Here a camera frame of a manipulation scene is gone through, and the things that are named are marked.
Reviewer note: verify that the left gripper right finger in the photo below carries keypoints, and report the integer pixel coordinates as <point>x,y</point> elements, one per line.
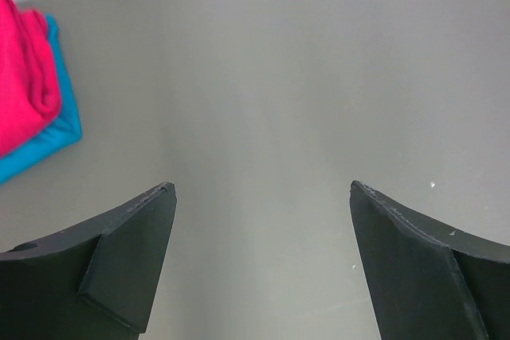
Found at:
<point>427,279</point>

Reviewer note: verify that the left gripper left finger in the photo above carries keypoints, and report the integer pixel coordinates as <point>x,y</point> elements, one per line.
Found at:
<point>93,280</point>

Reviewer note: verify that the folded teal t shirt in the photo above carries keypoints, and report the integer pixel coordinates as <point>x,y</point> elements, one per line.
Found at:
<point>62,132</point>

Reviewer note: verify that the folded pink t shirt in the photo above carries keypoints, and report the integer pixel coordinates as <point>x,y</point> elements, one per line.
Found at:
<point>30,95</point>

